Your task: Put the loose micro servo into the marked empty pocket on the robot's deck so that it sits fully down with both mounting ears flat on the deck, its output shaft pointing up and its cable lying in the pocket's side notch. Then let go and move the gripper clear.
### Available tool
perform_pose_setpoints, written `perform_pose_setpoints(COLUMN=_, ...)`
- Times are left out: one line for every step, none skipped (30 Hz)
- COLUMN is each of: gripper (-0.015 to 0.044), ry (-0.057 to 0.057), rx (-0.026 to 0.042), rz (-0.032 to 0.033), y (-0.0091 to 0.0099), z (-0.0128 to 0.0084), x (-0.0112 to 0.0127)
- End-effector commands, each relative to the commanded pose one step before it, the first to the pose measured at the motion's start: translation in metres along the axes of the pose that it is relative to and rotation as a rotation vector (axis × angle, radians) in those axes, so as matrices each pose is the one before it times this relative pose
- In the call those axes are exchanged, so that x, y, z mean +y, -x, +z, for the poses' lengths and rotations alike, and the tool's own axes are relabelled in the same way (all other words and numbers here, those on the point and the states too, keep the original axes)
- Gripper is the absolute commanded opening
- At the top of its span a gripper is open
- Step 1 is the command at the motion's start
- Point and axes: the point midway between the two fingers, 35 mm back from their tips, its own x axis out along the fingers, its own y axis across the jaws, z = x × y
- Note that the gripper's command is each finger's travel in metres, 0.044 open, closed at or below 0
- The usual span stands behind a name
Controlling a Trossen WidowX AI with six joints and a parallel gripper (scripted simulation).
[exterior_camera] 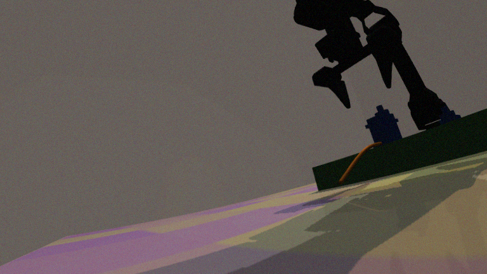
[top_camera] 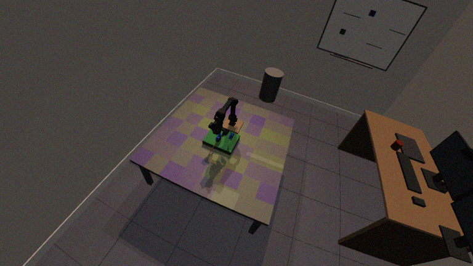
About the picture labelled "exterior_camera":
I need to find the green flat panel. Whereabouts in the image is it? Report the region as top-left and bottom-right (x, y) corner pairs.
(312, 106), (487, 191)

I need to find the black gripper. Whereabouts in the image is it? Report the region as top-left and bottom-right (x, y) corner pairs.
(312, 24), (402, 108)

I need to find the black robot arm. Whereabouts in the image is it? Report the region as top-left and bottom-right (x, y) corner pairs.
(294, 0), (447, 130)

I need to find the blue micro servo with orange cable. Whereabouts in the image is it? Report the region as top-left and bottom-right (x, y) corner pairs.
(338, 105), (402, 185)

